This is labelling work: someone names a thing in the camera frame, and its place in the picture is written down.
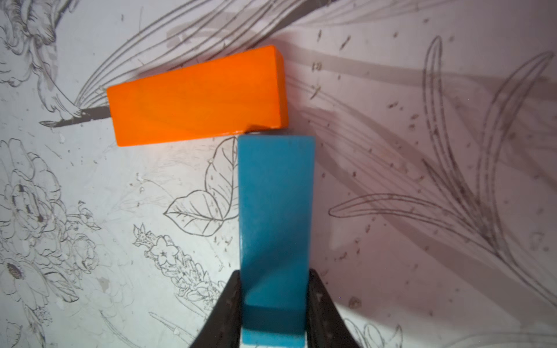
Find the teal building block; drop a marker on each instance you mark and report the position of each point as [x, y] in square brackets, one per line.
[275, 214]

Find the orange building block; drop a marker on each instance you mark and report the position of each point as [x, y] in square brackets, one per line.
[229, 96]

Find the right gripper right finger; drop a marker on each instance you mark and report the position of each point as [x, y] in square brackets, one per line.
[325, 327]

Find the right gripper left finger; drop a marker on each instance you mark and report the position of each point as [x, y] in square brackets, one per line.
[224, 324]

